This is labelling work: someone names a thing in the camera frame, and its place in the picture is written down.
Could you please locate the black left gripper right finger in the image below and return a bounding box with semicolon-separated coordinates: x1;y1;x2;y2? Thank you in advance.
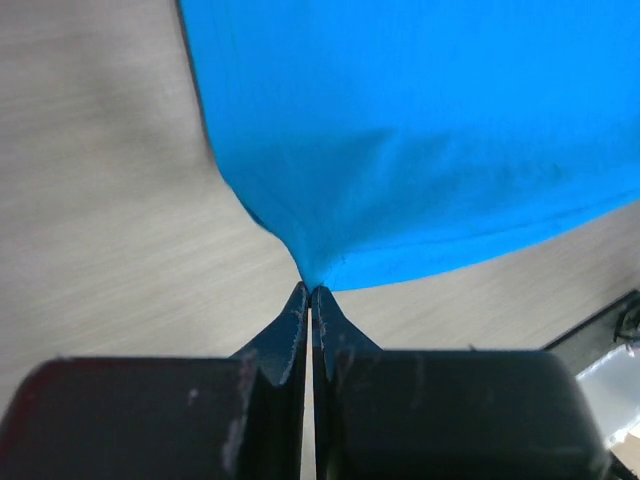
311;287;611;479

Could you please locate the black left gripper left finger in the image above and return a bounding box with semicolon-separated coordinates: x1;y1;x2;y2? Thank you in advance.
1;284;309;479

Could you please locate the blue t-shirt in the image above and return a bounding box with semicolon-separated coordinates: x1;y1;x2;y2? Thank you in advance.
179;1;639;291

